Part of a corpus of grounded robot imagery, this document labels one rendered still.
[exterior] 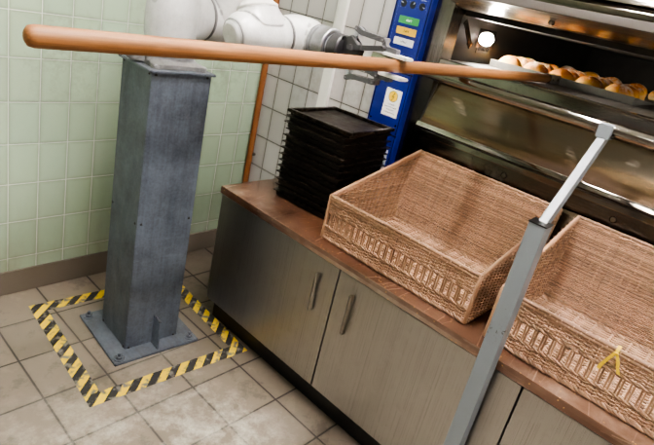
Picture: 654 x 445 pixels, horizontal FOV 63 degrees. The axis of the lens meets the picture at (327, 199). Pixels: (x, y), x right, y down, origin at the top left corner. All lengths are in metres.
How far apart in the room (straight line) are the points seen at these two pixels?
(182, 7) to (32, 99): 0.69
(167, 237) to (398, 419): 0.94
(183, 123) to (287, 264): 0.57
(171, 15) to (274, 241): 0.78
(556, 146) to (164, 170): 1.24
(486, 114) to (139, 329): 1.43
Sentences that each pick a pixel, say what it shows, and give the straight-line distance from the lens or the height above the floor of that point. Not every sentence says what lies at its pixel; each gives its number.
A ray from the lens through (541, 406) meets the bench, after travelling 1.45.
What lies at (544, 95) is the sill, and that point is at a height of 1.16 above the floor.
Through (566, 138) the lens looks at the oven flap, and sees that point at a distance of 1.85.
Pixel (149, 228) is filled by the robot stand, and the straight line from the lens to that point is 1.86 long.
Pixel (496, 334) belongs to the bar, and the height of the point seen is 0.67.
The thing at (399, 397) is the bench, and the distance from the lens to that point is 1.66.
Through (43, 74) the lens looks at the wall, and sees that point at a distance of 2.12.
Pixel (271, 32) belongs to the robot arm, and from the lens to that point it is 1.36.
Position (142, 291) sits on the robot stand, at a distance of 1.98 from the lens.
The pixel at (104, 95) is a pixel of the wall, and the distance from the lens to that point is 2.23.
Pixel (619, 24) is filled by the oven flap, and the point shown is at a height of 1.40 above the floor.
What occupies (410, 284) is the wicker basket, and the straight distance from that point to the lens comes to 1.57.
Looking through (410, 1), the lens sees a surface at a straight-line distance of 2.09.
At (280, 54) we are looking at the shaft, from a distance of 1.01.
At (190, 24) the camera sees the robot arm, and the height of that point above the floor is 1.14.
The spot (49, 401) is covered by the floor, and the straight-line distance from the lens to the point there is 1.93.
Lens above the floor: 1.31
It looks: 21 degrees down
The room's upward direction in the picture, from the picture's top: 13 degrees clockwise
